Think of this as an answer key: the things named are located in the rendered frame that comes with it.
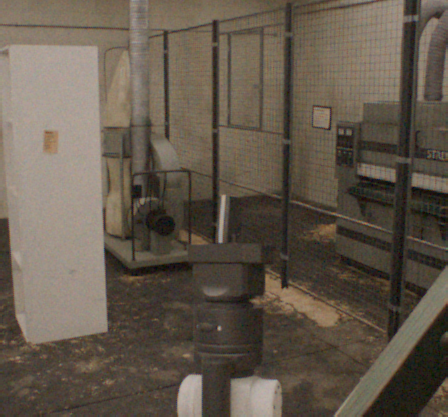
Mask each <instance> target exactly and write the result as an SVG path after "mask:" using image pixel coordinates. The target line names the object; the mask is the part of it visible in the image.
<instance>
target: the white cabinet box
mask: <svg viewBox="0 0 448 417"><path fill-rule="evenodd" d="M0 83H1V98H2V107H1V111H2V126H3V141H4V156H5V170H6V185H7V199H8V214H9V228H10V243H11V258H12V272H13V286H14V301H15V316H16V318H17V321H18V323H19V326H20V328H21V330H22V332H23V335H24V337H25V339H26V342H27V344H30V343H32V344H36V343H42V342H47V341H49V342H52V341H57V340H63V339H68V338H74V337H79V336H84V335H89V334H94V333H100V332H105V331H108V326H107V299H106V292H105V272H104V246H103V219H102V191H101V164H100V137H99V117H100V111H99V84H98V58H97V47H95V46H62V45H42V46H30V45H8V46H6V47H4V48H2V49H0Z"/></svg>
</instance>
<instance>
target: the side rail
mask: <svg viewBox="0 0 448 417"><path fill-rule="evenodd" d="M447 331H448V266H447V267H446V268H445V270H444V271H443V272H442V274H441V275H440V276H439V278H437V279H436V281H435V282H434V283H433V285H432V286H431V287H430V289H429V290H428V291H427V293H426V294H425V295H424V297H423V298H422V299H421V301H420V302H419V303H418V305H417V306H416V307H415V309H414V310H413V311H412V313H411V314H410V315H409V317H408V318H407V321H406V322H405V324H404V325H403V326H402V328H401V329H400V330H399V332H398V333H397V334H396V336H395V337H394V338H393V340H392V341H391V342H390V344H388V345H387V347H386V348H385V349H384V351H383V352H382V353H381V355H380V356H379V357H378V359H377V360H376V361H375V363H374V364H373V365H372V367H371V368H370V369H369V371H368V372H367V373H366V375H365V376H364V377H363V379H362V380H361V381H360V383H359V384H358V385H357V387H356V388H355V389H354V390H353V391H352V392H351V394H350V395H349V396H348V398H347V399H346V400H345V402H344V403H343V404H342V406H341V407H340V408H339V410H338V411H337V412H336V414H335V415H334V416H333V417H418V416H419V414H420V413H421V412H422V410H423V409H424V408H425V406H426V405H427V403H428V402H429V401H430V399H431V398H432V397H433V395H434V394H435V393H436V392H437V391H438V390H439V388H440V387H441V386H442V384H443V383H444V382H445V380H446V378H447V376H448V355H447V354H446V353H445V352H444V351H443V350H442V348H441V345H440V340H441V337H442V335H443V334H444V333H445V332H447Z"/></svg>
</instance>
